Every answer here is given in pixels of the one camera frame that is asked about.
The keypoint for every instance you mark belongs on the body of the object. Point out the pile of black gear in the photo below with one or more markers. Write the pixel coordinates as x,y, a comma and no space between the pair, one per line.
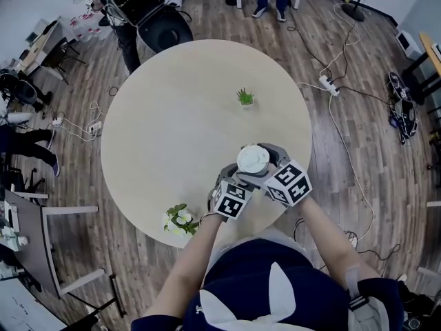
403,112

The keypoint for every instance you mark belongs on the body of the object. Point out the black standing fan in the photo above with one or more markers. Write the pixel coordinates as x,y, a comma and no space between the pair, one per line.
358,2

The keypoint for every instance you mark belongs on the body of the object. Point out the wooden desk with black legs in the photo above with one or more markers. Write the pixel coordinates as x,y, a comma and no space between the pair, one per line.
425,64

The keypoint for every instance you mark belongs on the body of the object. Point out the person's left forearm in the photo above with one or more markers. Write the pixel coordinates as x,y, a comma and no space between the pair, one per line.
187,264

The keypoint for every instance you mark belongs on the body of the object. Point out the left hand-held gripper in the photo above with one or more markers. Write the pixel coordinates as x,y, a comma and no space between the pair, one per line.
231,201

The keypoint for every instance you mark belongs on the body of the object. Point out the small green potted plant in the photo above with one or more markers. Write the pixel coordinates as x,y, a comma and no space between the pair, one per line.
245,97

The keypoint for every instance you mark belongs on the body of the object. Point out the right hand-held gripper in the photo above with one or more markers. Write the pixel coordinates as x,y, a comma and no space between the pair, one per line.
288,183

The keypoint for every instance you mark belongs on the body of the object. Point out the light wooden desk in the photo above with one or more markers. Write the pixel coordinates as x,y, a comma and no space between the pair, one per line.
48,43

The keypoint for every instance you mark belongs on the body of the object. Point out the white box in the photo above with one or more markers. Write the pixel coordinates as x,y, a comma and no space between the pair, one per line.
406,45

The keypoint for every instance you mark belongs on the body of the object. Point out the person's right forearm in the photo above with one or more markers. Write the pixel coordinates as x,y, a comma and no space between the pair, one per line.
332,243

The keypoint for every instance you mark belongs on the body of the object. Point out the white flower potted plant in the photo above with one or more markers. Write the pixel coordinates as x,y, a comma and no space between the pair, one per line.
181,219

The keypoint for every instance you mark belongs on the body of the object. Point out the grey desk with white legs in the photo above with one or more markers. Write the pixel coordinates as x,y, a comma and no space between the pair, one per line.
31,240

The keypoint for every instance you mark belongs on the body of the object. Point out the black office chair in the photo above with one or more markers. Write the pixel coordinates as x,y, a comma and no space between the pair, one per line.
20,90

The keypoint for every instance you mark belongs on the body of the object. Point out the white power strip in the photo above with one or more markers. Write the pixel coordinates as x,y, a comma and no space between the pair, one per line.
329,85
95,127
57,121

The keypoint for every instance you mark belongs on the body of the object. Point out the person's navy and white clothing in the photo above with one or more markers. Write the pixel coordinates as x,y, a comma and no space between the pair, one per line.
262,288

